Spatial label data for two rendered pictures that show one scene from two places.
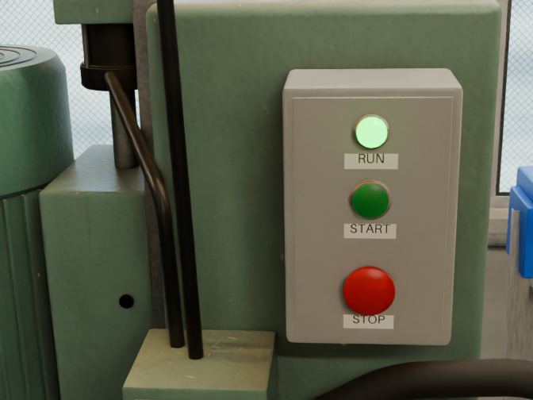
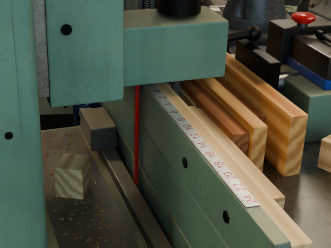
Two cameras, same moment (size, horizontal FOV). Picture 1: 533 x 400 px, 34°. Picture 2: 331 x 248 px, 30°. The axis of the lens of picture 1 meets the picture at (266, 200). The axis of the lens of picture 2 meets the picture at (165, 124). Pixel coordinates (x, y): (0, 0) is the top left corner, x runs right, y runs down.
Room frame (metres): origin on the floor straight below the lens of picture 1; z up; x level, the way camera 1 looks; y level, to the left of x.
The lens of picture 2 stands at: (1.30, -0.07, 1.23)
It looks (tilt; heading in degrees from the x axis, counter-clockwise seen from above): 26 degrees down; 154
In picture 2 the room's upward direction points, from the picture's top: 2 degrees clockwise
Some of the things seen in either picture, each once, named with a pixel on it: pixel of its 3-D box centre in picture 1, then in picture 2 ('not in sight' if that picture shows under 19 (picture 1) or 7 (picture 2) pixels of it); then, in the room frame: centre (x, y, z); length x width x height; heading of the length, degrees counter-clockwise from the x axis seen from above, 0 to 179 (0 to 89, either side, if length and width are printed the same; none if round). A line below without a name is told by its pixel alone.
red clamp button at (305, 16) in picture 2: not in sight; (303, 17); (0.68, 0.41, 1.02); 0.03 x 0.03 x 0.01
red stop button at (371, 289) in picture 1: (369, 290); not in sight; (0.46, -0.06, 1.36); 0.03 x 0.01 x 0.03; 85
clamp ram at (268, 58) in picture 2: not in sight; (275, 82); (0.71, 0.36, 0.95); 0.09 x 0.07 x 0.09; 175
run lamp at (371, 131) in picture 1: (371, 132); not in sight; (0.47, -0.06, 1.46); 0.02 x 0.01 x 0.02; 85
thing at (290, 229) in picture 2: not in sight; (168, 113); (0.70, 0.22, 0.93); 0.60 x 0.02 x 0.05; 175
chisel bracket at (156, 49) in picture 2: not in sight; (160, 50); (0.67, 0.22, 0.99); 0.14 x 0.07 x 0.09; 85
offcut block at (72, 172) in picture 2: not in sight; (73, 175); (0.63, 0.12, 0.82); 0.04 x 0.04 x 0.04; 57
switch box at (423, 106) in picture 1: (368, 206); not in sight; (0.50, -0.06, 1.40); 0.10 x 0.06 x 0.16; 85
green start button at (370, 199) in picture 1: (370, 201); not in sight; (0.47, -0.06, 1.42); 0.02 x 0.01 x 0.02; 85
